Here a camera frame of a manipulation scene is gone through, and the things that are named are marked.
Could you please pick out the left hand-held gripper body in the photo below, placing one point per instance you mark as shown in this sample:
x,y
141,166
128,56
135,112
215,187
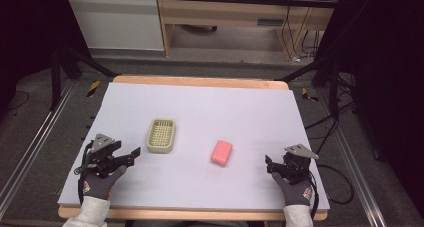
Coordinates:
x,y
104,153

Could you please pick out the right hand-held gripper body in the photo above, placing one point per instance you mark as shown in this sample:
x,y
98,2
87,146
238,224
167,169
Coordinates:
x,y
296,163

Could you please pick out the person's right hand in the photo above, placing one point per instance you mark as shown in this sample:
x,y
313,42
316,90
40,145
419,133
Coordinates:
x,y
295,192

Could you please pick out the person's left hand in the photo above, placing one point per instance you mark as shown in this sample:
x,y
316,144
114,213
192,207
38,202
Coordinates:
x,y
100,185

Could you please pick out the beige slotted soap dish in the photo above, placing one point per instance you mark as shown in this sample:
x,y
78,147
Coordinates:
x,y
161,136

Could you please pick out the pink soap bar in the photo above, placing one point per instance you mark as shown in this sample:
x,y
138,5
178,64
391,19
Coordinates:
x,y
221,153

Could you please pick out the yellow and black tape strip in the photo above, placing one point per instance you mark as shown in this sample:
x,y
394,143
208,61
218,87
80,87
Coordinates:
x,y
93,88
308,95

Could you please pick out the white foam board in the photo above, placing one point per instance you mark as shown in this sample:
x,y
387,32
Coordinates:
x,y
206,117

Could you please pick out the black metal stand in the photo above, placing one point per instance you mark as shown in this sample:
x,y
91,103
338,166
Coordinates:
x,y
56,80
333,87

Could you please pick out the wooden table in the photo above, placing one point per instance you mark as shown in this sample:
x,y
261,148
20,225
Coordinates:
x,y
200,81

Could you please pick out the black curtain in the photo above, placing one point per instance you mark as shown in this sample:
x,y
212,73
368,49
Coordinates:
x,y
386,70
23,37

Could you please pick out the white cabinet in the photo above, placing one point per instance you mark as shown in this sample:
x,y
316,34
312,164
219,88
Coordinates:
x,y
116,22

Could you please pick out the light wooden desk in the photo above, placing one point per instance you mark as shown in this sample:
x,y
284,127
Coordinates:
x,y
220,12

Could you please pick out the aluminium floor rail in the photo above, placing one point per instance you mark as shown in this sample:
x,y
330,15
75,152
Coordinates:
x,y
353,167
36,143

